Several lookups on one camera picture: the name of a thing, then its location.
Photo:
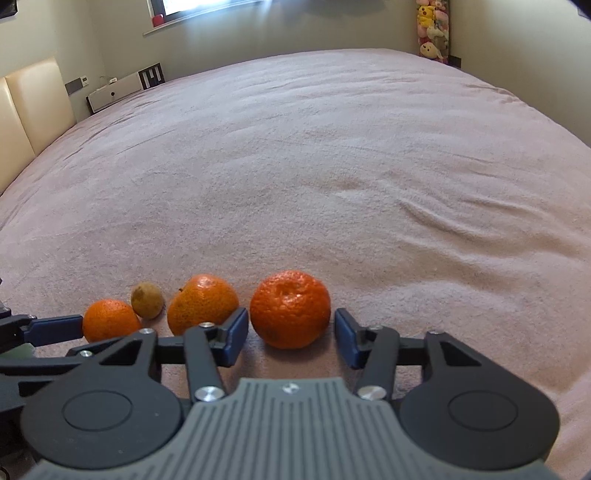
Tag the white bedside cabinet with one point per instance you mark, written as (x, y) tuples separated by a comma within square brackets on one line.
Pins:
[(119, 89)]

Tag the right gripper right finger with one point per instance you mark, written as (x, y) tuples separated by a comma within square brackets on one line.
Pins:
[(453, 402)]

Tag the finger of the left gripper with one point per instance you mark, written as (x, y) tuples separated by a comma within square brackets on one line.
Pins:
[(17, 330), (23, 374)]

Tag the window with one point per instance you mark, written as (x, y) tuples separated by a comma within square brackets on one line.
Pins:
[(176, 9)]

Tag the cream padded headboard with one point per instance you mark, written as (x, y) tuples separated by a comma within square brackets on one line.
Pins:
[(35, 111)]

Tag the small brown fruit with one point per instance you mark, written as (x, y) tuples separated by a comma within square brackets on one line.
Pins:
[(146, 300)]

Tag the plush toy organizer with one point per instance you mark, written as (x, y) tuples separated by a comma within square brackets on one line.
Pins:
[(433, 29)]

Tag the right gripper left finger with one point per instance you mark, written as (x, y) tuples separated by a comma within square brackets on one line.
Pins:
[(113, 410)]

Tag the red cup on windowsill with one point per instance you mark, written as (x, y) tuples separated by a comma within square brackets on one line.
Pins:
[(157, 20)]

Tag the wrinkled mandarin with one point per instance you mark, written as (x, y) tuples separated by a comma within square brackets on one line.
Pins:
[(290, 310)]

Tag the wall switch panel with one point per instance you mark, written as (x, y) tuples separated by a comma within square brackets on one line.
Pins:
[(76, 85)]

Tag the orange mandarin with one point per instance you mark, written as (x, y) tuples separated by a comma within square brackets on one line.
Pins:
[(107, 319), (204, 298)]

